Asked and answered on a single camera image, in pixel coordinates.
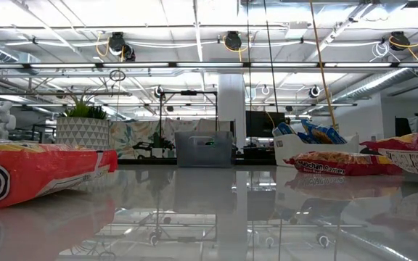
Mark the orange Maruchan ramen pack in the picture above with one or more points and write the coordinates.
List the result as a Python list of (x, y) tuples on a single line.
[(31, 170)]

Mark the pink Maruchan ramen pack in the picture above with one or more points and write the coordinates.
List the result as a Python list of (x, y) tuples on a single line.
[(339, 163), (412, 145)]

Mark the dark grey plastic bin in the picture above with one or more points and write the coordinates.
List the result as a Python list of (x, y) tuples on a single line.
[(203, 152)]

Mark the white square pillar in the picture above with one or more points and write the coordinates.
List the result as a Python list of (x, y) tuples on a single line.
[(232, 105)]

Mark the black monitor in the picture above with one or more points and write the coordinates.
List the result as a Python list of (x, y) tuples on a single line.
[(260, 123)]

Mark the ceiling light strip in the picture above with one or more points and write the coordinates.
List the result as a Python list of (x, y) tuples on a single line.
[(209, 65)]

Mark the floral patterned curtain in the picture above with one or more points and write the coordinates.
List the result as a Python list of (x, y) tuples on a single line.
[(136, 134)]

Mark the white plastic bin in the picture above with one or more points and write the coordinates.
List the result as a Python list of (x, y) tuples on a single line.
[(292, 148)]

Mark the green plant in white pot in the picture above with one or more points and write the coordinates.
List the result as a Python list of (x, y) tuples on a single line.
[(82, 132)]

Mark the white robot figure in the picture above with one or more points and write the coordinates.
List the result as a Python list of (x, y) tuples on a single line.
[(0, 121)]

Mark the black frame stand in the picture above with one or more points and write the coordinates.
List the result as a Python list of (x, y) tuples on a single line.
[(189, 93)]

